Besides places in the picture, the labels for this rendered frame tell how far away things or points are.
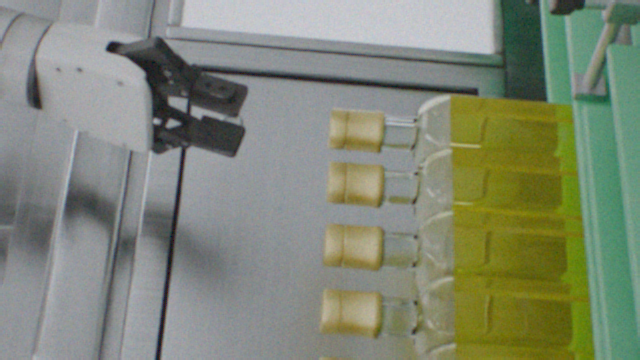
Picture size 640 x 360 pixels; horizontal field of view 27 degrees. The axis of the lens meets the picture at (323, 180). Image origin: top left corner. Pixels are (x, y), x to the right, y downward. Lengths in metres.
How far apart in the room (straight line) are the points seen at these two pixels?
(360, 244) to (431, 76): 0.33
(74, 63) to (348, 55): 0.33
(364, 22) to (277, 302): 0.33
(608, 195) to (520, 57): 0.39
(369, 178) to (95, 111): 0.24
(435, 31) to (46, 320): 0.49
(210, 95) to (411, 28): 0.33
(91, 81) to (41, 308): 0.20
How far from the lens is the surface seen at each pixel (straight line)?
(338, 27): 1.32
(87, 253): 1.16
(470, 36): 1.33
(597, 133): 1.04
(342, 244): 1.00
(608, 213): 1.00
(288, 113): 1.25
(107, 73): 1.05
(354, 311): 0.97
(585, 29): 1.14
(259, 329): 1.12
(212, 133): 1.10
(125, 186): 1.20
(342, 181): 1.03
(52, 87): 1.09
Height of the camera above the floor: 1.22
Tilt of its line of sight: 3 degrees down
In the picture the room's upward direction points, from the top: 85 degrees counter-clockwise
